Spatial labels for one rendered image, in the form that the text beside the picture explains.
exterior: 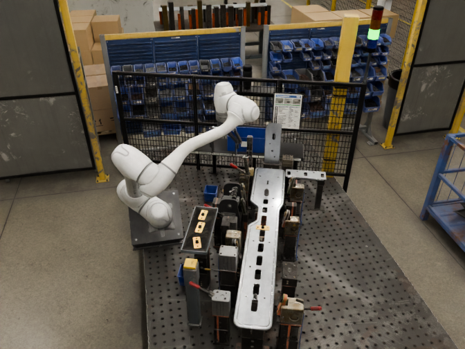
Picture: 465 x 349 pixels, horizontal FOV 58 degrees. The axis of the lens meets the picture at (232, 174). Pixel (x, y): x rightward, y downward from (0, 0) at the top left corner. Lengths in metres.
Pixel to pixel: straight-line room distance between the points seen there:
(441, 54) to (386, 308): 3.47
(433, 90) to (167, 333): 4.30
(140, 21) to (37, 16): 5.06
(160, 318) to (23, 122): 2.78
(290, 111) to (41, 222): 2.67
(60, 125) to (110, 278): 1.72
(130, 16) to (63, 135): 4.85
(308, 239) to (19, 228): 2.83
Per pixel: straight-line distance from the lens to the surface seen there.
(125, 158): 2.16
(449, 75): 5.68
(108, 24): 6.97
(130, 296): 3.62
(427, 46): 5.31
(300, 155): 3.25
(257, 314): 2.16
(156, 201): 2.68
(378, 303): 2.74
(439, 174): 4.25
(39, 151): 4.84
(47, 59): 4.38
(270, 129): 3.03
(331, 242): 3.01
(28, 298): 3.87
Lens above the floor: 2.72
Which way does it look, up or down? 34 degrees down
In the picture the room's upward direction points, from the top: straight up
